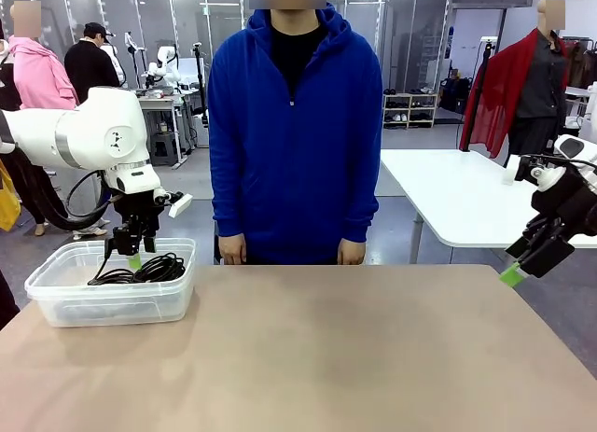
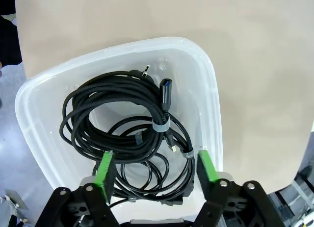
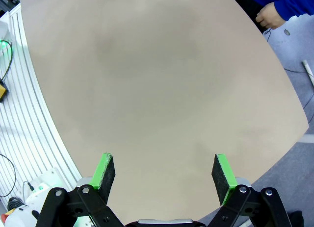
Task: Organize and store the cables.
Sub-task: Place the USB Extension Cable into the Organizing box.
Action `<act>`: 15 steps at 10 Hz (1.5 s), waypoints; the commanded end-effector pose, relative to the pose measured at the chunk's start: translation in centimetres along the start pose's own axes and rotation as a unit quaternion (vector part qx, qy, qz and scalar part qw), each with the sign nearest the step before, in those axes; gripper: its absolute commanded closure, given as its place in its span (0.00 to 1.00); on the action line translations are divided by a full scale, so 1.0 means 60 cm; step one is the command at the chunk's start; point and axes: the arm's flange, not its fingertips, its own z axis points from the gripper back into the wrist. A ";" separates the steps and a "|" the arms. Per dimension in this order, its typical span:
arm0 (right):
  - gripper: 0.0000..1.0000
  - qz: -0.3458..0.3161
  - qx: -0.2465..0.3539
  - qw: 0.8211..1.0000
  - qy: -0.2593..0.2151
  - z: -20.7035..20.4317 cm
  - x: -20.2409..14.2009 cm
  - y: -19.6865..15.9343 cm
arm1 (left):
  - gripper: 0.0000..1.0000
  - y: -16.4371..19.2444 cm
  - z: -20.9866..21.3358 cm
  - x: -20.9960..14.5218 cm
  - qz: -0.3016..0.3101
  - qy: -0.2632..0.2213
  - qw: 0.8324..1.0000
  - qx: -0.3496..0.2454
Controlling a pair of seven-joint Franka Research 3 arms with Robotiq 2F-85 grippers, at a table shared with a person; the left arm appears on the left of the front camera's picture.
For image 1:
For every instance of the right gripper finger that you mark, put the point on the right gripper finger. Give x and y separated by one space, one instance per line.
548 259
527 243

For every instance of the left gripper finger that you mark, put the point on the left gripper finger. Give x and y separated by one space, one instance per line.
127 241
149 244

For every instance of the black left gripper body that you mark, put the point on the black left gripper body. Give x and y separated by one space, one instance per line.
137 213

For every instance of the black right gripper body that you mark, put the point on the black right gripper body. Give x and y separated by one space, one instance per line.
569 203

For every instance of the person's right forearm blue sleeve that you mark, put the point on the person's right forearm blue sleeve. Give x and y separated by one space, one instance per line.
231 203

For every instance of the person's left forearm blue sleeve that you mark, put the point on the person's left forearm blue sleeve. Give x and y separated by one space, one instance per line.
364 203

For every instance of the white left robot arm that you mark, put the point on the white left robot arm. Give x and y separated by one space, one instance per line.
93 133

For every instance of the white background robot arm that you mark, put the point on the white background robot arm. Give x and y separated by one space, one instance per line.
165 63

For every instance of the person's right hand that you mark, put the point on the person's right hand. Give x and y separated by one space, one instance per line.
233 252

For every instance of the person's left hand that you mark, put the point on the person's left hand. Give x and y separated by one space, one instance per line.
353 253

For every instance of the clear plastic storage container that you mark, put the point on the clear plastic storage container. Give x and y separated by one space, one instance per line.
177 301

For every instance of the white table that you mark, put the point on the white table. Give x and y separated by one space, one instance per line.
443 194

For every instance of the white background desk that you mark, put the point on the white background desk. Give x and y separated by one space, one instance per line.
163 103

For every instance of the yellow bag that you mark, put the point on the yellow bag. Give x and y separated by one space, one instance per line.
7 203

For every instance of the mannequin in red cardigan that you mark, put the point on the mannequin in red cardigan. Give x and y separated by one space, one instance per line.
490 101

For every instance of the rack of brown clothes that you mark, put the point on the rack of brown clothes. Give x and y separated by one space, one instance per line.
580 63

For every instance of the man in black jacket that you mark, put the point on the man in black jacket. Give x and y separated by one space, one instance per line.
91 68

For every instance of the black bags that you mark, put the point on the black bags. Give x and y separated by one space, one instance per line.
454 96

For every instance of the mannequin in pink sweater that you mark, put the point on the mannequin in pink sweater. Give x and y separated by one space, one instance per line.
37 77

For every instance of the person in blue hoodie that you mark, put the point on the person in blue hoodie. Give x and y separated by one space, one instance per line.
298 147

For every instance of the wooden shoe rack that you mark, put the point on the wooden shoe rack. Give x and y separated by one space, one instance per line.
410 110

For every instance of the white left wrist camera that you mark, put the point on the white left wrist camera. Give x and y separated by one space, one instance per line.
181 205

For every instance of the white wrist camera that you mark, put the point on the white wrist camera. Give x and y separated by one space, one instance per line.
509 176
181 205

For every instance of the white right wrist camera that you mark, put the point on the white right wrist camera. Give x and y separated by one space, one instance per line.
509 176

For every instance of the black tripod with camera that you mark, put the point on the black tripod with camera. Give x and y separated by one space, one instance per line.
486 54

